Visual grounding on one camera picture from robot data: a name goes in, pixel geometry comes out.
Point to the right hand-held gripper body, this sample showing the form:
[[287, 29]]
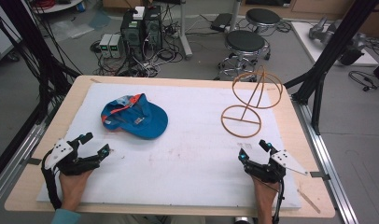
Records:
[[267, 171]]

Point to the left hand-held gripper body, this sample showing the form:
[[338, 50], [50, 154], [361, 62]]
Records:
[[61, 151]]

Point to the blue and orange cap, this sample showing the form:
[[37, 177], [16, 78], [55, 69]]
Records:
[[137, 118]]

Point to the person's right hand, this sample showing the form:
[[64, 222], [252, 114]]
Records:
[[265, 193]]

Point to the person's left hand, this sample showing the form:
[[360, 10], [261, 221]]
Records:
[[73, 189]]

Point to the black table clip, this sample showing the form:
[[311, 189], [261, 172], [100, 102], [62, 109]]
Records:
[[34, 161], [320, 175]]

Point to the thin wooden stick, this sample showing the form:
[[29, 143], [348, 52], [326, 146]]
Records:
[[309, 201]]

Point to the white foam mat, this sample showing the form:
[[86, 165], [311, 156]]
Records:
[[184, 168]]

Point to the grey power supply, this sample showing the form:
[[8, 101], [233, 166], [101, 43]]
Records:
[[116, 45], [105, 45]]

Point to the black round stool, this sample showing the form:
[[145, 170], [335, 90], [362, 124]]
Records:
[[263, 16], [244, 42]]

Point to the clear plastic sheet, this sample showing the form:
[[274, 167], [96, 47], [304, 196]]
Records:
[[75, 26]]

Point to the white board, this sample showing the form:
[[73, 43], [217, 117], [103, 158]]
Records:
[[306, 40]]

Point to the black computer tower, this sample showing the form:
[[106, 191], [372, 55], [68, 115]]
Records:
[[152, 29], [132, 34]]

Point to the white cabinet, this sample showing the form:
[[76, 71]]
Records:
[[4, 37]]

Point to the flat black box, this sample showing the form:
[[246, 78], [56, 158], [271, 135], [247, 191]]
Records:
[[221, 21]]

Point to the blue tape roll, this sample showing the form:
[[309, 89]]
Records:
[[81, 6]]

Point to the round white table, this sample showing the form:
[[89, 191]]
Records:
[[58, 6]]

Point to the grey metal table leg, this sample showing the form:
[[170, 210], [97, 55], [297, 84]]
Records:
[[235, 14], [185, 31]]

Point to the white box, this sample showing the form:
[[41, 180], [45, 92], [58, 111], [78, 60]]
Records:
[[139, 13]]

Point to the aluminium rail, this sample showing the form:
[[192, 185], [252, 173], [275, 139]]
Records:
[[19, 155], [330, 174]]

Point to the black metal frame post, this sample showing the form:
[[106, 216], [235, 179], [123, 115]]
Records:
[[334, 46]]

